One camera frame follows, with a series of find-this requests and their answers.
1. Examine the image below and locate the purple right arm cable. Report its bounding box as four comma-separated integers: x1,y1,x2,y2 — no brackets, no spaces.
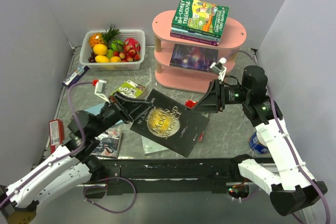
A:
225,50,331,224

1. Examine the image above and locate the red box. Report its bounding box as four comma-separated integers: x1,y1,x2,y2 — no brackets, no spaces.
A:
49,119,65,154

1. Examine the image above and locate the pink dragon fruit toy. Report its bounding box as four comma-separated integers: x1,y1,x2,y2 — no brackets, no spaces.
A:
124,38,141,52

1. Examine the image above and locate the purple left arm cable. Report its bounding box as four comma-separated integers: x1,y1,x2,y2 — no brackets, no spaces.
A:
0,81,97,209

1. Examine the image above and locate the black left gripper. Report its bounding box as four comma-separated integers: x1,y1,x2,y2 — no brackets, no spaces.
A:
91,90,154,136

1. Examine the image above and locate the pink three-tier shelf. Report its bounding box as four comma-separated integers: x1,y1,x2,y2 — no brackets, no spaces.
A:
152,10,247,93

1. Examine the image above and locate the floral Little Women book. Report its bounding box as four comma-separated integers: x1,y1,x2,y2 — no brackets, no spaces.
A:
91,128,122,159

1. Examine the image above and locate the purple 117-storey treehouse book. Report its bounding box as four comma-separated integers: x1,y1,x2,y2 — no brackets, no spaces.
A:
170,33,219,46

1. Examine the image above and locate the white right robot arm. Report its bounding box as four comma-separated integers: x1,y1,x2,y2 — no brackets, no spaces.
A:
192,63,328,216

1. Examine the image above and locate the red book under green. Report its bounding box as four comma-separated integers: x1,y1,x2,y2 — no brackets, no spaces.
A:
185,100,209,142

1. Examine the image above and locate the green 104-storey treehouse book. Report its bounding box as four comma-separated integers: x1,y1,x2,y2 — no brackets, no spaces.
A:
172,0,230,38

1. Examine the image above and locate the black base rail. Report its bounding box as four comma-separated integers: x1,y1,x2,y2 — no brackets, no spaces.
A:
87,154,248,195

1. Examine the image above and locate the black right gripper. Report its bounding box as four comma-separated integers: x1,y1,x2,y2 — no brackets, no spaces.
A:
191,78,251,112

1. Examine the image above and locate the toy pineapple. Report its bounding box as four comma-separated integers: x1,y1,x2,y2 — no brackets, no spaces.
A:
88,25,120,48

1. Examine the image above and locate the blue wrapped tissue roll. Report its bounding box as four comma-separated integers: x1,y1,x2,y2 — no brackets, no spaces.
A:
248,131,269,154

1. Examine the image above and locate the white plastic fruit basket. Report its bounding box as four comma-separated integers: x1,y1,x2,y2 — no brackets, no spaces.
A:
79,29,145,71

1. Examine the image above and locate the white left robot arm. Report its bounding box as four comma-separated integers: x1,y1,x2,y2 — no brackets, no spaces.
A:
1,93,153,223

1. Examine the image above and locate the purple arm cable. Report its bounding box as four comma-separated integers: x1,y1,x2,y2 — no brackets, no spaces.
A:
225,50,331,224
0,81,97,209

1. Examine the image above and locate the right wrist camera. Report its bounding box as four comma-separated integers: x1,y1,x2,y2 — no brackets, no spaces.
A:
210,57,227,81

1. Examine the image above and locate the yellow mango toy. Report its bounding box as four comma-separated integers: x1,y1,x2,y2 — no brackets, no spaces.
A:
95,55,110,63

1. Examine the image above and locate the orange toy fruit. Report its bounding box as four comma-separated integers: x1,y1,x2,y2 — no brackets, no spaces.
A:
93,44,108,56

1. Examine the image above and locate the light blue cat book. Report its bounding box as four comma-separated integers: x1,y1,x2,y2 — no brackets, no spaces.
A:
85,103,104,115

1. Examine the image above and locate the purple white toothpaste box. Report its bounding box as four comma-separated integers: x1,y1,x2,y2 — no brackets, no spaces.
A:
62,64,89,87

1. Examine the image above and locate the grey thin booklet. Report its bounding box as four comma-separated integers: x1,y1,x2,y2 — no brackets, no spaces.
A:
142,136,168,155

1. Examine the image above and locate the black Moon and Sixpence book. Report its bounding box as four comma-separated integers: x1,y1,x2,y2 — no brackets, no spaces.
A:
130,89,209,157

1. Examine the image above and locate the lime green comic book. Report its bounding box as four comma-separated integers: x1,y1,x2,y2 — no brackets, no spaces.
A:
110,79,146,99

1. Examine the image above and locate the light blue 143-storey treehouse book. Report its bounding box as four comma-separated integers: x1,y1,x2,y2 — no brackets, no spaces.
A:
170,27,221,42

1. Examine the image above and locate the dark purple book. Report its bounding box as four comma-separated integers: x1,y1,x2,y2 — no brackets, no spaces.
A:
170,44,218,72

